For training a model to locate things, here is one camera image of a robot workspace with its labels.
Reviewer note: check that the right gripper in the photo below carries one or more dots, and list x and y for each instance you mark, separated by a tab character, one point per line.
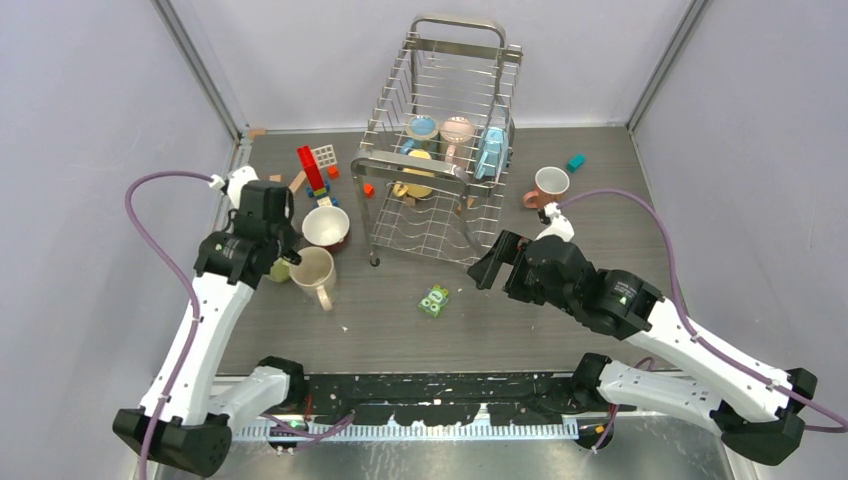
507	248

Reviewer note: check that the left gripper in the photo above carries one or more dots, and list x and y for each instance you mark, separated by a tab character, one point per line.
289	239

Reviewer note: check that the dark red mug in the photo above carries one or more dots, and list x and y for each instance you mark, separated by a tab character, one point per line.
327	227

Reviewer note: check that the yellow mug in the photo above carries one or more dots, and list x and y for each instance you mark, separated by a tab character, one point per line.
279	271

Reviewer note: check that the salmon pink mug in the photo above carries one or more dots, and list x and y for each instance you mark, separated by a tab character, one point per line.
550	185

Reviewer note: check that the beige cup tier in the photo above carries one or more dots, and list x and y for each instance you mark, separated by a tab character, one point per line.
316	275

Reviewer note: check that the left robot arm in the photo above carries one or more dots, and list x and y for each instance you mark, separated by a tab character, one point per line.
178	422

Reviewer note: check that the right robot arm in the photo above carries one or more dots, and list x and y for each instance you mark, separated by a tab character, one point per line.
752	407

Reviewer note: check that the metal dish rack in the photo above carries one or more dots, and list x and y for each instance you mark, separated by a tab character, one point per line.
447	65

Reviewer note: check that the wooden stick block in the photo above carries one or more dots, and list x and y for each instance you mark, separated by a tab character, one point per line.
298	182

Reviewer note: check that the red block tower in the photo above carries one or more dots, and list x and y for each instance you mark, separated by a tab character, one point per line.
314	174

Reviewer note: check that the white grid block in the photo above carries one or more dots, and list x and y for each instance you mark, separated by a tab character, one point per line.
325	156

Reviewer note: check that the green owl toy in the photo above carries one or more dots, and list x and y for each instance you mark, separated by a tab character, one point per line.
434	300

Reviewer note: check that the light blue mug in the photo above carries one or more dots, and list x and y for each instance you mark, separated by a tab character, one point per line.
492	154

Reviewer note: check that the teal block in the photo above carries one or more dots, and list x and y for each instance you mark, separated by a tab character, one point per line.
576	163

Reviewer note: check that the yellow cup lower tier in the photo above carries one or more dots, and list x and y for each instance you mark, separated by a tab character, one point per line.
412	190

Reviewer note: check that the pink upside-down cup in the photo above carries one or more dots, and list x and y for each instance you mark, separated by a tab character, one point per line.
457	135

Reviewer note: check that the blue upside-down cup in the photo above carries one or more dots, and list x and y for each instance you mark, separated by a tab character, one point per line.
421	133

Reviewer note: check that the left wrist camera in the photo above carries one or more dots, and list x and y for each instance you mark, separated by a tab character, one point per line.
236	181

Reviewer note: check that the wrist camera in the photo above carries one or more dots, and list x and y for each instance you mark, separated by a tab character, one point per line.
236	181
555	223

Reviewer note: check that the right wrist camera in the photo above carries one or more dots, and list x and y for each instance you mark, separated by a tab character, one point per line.
555	223

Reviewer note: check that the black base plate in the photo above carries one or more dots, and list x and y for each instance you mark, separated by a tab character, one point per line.
444	399

